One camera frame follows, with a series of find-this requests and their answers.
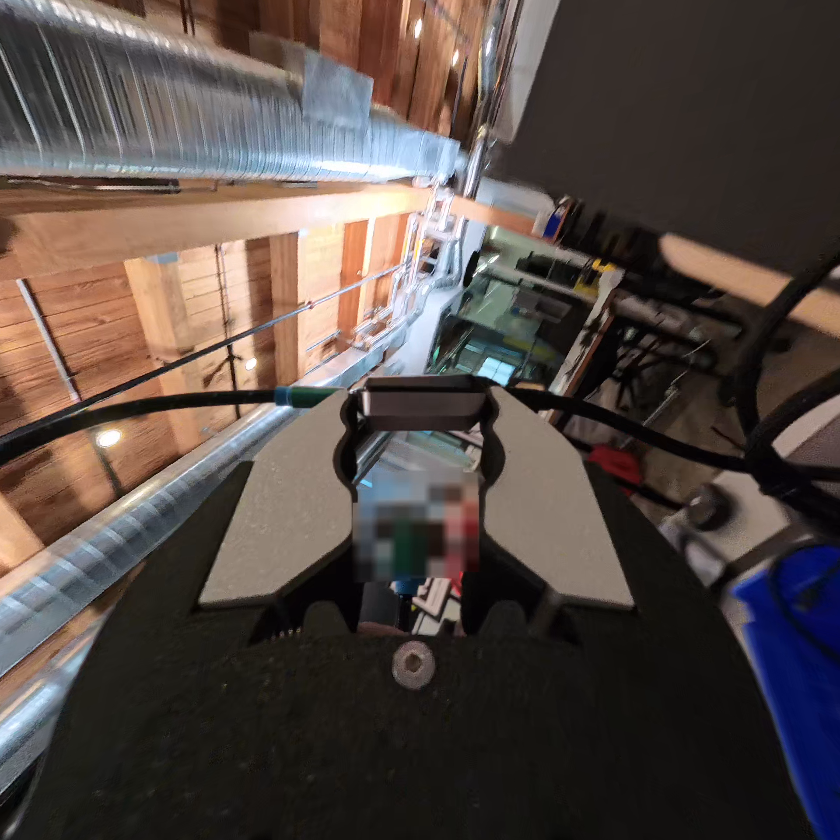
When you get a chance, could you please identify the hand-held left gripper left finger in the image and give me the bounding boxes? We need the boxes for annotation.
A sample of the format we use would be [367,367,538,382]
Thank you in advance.
[199,390,361,632]

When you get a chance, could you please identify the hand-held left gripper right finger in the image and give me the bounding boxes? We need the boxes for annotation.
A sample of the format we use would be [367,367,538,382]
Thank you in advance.
[462,388,637,635]

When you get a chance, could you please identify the black switch box cable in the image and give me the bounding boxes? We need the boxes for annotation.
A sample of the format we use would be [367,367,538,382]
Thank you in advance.
[511,252,840,503]

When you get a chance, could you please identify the black braided blue-plug cable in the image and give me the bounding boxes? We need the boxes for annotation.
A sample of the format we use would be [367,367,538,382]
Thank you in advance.
[0,387,349,463]

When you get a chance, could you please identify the blue storage bin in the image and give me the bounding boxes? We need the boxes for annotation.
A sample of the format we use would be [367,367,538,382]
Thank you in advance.
[731,543,840,840]

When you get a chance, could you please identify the silver air duct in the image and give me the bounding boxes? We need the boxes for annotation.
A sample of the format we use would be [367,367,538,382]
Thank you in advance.
[0,0,473,188]

